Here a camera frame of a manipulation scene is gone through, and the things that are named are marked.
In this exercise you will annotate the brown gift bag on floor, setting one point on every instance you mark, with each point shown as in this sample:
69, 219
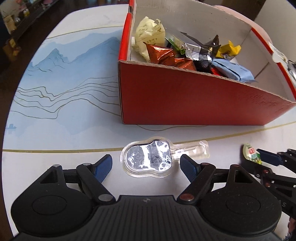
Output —
11, 49

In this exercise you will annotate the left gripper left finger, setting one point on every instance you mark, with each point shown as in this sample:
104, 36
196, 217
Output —
102, 167

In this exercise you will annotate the person's right hand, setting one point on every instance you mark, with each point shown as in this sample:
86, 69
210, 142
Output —
291, 235

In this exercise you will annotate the cream yellow snack bag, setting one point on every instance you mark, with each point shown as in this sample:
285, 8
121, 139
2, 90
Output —
151, 32

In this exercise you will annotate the blue candy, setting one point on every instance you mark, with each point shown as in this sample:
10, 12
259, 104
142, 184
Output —
177, 45

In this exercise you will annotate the dark triangular chocolate packet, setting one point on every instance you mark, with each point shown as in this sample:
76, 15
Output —
213, 45

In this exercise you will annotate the silver foil snack pack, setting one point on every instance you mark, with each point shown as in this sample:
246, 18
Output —
195, 50

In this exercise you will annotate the green white small candy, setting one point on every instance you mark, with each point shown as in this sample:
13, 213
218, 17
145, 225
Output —
251, 154

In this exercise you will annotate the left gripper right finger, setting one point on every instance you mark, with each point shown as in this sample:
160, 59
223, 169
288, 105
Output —
189, 167

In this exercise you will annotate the yellow snack packet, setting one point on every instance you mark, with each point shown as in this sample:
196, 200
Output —
228, 51

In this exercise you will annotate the blue mountain table mat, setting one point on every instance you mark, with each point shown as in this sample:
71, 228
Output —
68, 100

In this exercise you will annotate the red snack bag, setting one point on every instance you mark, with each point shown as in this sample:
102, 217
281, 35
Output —
215, 71

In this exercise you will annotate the chocolate lollipop in blister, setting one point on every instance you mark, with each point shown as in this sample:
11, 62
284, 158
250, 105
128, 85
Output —
158, 157

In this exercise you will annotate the copper brown snack bag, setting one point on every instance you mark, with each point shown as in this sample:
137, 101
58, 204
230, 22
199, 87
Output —
168, 57

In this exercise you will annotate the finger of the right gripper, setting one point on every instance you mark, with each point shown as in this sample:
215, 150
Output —
269, 157
259, 171

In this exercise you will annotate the red cardboard box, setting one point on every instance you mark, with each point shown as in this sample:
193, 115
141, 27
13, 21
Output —
153, 94

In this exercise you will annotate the light blue snack packet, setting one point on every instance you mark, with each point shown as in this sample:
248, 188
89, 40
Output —
233, 70

